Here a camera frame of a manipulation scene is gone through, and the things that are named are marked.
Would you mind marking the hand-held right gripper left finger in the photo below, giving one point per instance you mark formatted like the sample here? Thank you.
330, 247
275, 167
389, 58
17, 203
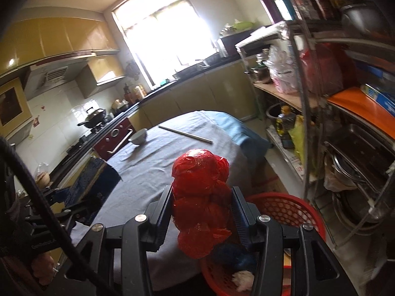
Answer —
165, 212

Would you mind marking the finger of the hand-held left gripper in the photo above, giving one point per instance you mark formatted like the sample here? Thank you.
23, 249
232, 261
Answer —
77, 215
60, 195

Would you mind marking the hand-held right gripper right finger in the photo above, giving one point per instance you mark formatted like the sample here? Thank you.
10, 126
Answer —
239, 219

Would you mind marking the dark blue cardboard box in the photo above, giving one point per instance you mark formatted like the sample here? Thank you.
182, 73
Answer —
89, 178

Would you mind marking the blue plastic bag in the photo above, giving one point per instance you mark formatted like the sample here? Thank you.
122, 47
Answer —
234, 257

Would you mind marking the red plastic bag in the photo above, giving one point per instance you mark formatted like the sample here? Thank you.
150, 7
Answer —
197, 185

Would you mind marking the white tissue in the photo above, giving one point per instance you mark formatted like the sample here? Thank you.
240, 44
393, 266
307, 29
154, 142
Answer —
243, 280

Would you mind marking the red plastic basket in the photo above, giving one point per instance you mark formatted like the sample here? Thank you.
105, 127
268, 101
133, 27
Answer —
213, 279

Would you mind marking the person's left hand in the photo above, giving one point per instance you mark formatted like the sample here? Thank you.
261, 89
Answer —
43, 266

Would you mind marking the black gas stove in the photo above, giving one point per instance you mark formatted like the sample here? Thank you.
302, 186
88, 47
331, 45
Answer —
83, 143

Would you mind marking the grey tablecloth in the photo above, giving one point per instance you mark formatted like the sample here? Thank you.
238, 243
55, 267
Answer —
172, 141

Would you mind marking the white bowl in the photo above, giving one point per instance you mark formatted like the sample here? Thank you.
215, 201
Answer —
139, 137

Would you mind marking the dark red oven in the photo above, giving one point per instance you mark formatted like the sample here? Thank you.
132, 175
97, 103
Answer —
114, 135

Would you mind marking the long wooden stick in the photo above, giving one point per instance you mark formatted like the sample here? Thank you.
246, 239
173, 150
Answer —
185, 134

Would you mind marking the black wok with lid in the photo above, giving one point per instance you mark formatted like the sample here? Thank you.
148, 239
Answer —
94, 116

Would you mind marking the yellow plastic bag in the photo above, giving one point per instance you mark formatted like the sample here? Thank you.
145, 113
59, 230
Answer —
301, 141

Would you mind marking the cooking oil bottle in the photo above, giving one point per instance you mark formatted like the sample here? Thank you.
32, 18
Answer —
285, 123

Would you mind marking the dark round basin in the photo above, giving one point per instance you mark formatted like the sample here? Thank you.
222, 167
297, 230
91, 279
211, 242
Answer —
270, 114

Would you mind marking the range hood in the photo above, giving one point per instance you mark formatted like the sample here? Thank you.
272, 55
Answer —
52, 78

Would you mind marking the large steel basin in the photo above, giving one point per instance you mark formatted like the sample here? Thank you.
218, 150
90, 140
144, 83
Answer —
358, 206

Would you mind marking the knife block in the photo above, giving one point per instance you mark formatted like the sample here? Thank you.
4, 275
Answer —
127, 94

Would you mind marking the yellow condiment container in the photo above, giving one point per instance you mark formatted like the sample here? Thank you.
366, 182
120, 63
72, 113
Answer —
139, 93

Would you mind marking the yellow base cabinets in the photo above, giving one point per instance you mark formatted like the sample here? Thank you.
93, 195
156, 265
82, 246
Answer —
200, 92

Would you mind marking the steel shelf unit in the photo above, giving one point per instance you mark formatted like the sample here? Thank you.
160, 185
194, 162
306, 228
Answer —
287, 97

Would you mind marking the steel cooking pot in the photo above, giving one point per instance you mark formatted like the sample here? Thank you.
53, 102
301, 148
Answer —
262, 75

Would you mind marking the metal tray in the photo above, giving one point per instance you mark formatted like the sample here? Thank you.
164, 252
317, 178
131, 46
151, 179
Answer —
191, 69

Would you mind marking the pink white plastic bag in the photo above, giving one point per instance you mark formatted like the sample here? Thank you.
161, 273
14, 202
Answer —
282, 74

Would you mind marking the orange board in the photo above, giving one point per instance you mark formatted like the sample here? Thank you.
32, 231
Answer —
358, 104

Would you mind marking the large dark red bag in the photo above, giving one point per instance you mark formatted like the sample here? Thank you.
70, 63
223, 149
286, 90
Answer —
324, 67

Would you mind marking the microwave oven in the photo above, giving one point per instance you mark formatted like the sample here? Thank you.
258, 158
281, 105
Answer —
234, 44

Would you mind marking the window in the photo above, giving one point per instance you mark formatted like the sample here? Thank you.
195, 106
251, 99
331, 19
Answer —
160, 37

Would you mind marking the blue printed box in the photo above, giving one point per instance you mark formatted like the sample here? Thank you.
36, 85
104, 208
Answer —
379, 95

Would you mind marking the green plastic bag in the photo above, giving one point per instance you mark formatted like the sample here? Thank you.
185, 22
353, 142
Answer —
243, 24

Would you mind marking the purple thermos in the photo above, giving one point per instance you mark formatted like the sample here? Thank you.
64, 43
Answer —
268, 6

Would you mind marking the grey steel pot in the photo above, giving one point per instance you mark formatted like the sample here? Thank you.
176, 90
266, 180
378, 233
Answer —
361, 18

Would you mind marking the small wall fan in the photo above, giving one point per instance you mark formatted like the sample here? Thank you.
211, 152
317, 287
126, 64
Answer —
132, 71

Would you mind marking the yellow wall cabinets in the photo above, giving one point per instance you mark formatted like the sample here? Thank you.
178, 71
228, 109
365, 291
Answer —
61, 37

